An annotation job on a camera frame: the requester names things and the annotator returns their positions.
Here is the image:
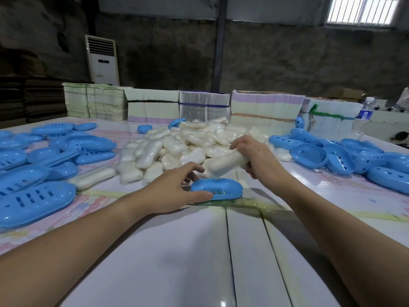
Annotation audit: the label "silver sheet bundle, blue band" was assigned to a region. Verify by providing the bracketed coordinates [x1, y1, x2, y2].
[179, 91, 230, 122]

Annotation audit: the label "person's left forearm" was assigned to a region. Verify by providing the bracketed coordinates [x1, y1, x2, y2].
[0, 191, 151, 307]

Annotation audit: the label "blue slotted plastic base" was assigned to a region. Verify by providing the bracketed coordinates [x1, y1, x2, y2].
[190, 178, 243, 201]

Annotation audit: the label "clear water bottle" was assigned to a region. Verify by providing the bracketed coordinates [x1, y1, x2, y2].
[353, 96, 375, 135]

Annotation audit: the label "stack of greenish paper sheets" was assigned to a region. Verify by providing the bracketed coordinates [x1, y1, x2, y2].
[62, 83, 128, 122]

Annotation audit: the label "white workshop machine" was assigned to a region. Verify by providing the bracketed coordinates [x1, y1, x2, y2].
[364, 107, 409, 148]

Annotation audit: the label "person's right hand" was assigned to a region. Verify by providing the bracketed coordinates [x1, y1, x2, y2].
[230, 135, 288, 193]

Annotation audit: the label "dark metal pillar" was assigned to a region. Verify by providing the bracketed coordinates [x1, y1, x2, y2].
[210, 0, 228, 93]
[81, 0, 98, 35]

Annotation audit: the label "clear plastic bag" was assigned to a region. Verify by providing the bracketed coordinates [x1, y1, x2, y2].
[198, 196, 288, 215]

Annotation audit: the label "person's right forearm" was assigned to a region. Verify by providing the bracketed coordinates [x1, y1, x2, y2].
[274, 177, 409, 307]

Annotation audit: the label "barred window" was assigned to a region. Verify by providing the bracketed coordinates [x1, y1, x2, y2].
[324, 0, 402, 28]

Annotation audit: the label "pile of blue slotted lids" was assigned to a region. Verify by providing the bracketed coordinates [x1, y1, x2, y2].
[0, 122, 118, 231]

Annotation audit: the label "white sheet stack, green mark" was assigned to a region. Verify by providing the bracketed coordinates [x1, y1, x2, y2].
[300, 97, 363, 135]

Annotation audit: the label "pile of blue plastic lids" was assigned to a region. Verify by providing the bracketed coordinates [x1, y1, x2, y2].
[268, 127, 409, 195]

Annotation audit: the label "person's left hand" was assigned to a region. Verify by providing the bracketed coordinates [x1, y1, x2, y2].
[134, 162, 214, 216]

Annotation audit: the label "white carton stack, pink stripe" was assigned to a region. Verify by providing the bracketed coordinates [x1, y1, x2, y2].
[230, 90, 306, 128]

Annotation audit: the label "row of stacked flat cartons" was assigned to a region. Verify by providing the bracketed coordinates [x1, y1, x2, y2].
[124, 88, 180, 124]

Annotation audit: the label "pile of white soaps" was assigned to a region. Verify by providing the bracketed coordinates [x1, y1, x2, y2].
[67, 117, 293, 192]

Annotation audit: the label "soap bar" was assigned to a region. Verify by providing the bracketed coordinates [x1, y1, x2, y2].
[208, 150, 250, 176]

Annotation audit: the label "white standing air conditioner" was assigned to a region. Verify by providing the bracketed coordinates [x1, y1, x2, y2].
[84, 34, 121, 87]

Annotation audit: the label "brown cardboard box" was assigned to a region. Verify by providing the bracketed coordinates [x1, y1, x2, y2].
[325, 87, 365, 102]

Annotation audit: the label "stacks of brown cardboard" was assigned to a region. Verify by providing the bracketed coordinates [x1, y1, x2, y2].
[0, 49, 68, 128]

